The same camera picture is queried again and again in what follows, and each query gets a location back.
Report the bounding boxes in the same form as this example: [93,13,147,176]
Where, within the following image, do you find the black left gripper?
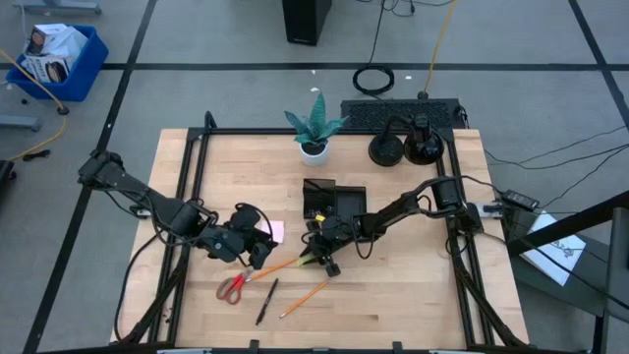
[203,203,279,270]

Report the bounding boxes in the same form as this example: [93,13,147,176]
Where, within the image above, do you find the orange pencil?
[247,257,300,281]
[278,278,333,320]

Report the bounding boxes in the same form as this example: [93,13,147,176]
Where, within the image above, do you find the red-handled scissors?
[215,265,257,305]

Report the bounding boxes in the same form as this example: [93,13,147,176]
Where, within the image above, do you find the black pen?
[254,277,280,326]

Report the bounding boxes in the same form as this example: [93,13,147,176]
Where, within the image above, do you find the grey cart base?
[12,0,103,16]

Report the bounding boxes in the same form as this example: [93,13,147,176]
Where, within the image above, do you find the black computer tower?
[281,0,334,47]

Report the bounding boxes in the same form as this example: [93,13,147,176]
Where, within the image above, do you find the coiled black cable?
[352,0,396,97]

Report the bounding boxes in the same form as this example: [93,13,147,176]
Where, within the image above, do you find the snake plant in white pot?
[283,90,350,167]

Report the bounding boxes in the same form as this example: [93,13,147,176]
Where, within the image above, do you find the yellow floor cable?
[0,47,70,163]

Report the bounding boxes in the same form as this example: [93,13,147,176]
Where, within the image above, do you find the black metal stand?
[505,190,629,354]

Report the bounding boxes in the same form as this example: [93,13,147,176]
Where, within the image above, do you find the black cable plug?
[22,148,52,163]

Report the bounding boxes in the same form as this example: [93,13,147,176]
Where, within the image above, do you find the white paper sheet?
[519,209,588,287]

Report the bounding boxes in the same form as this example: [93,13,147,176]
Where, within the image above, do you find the black floor object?
[0,159,17,194]

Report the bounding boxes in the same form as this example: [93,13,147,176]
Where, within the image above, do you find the black power adapter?
[500,189,541,210]

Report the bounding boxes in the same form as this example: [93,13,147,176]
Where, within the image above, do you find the black floor cable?
[538,158,629,210]
[484,125,629,166]
[486,144,629,171]

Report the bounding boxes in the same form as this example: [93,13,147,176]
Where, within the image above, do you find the black left arm base cable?
[113,228,166,343]

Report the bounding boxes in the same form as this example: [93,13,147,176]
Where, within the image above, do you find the white printed carton box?
[20,53,74,85]
[25,23,89,64]

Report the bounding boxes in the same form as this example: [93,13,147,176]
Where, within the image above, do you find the yellow extension cable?
[417,0,459,101]

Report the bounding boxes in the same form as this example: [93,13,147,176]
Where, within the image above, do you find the blue plastic bin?
[5,24,110,103]

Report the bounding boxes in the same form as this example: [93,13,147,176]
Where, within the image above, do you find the pink sticky note pad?
[267,219,286,245]

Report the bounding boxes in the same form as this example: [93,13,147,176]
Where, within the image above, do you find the grey metal bar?
[0,115,42,133]

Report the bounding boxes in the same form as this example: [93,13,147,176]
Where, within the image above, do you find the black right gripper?
[302,214,360,277]

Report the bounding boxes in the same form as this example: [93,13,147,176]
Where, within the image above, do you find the black perforated metal box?
[340,97,467,132]

